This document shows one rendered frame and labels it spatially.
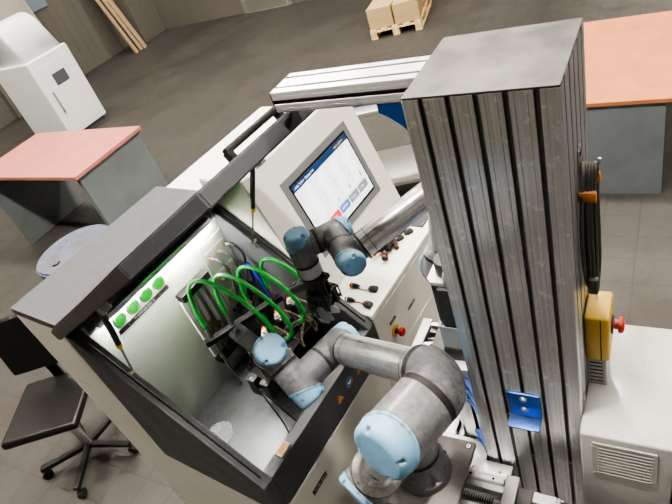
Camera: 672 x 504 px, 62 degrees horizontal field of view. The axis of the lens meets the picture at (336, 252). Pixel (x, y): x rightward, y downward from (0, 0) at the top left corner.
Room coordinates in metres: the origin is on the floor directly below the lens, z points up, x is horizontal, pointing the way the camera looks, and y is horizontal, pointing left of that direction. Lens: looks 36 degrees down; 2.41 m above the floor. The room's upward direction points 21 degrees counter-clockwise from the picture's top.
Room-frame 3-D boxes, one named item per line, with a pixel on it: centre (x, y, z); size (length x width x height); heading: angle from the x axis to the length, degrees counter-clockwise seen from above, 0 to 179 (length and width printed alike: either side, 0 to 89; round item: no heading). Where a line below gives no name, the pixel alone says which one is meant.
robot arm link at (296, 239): (1.32, 0.09, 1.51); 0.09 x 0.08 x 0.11; 97
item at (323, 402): (1.29, 0.23, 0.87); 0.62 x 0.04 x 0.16; 135
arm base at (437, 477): (0.85, -0.01, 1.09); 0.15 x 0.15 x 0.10
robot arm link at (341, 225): (1.32, -0.01, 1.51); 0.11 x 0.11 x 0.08; 7
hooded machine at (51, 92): (8.59, 2.94, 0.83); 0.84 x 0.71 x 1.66; 51
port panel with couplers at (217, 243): (1.81, 0.41, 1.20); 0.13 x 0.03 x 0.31; 135
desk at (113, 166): (5.22, 2.07, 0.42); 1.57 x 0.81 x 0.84; 51
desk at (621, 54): (3.34, -2.22, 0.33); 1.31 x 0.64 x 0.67; 141
